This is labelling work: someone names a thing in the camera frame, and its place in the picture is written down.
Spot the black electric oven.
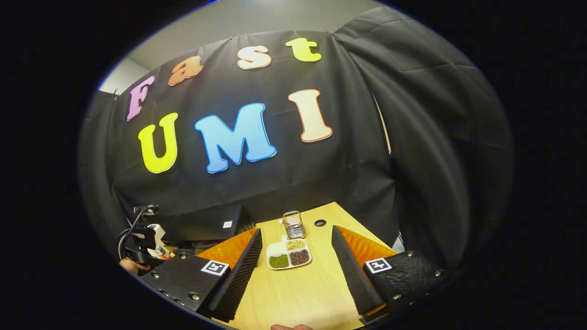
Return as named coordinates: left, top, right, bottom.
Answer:
left=161, top=204, right=257, bottom=246

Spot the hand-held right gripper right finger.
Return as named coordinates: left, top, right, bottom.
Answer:
left=331, top=225, right=452, bottom=324

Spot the white small appliance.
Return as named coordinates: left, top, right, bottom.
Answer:
left=147, top=224, right=166, bottom=250

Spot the white divided tray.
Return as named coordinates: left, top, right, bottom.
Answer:
left=266, top=235, right=312, bottom=270

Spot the black backdrop cloth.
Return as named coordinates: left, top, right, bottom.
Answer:
left=78, top=7, right=514, bottom=271

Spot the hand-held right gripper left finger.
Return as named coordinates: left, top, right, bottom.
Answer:
left=140, top=228, right=263, bottom=321

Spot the metal wire mesh holder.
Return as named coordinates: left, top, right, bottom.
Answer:
left=282, top=210, right=306, bottom=240

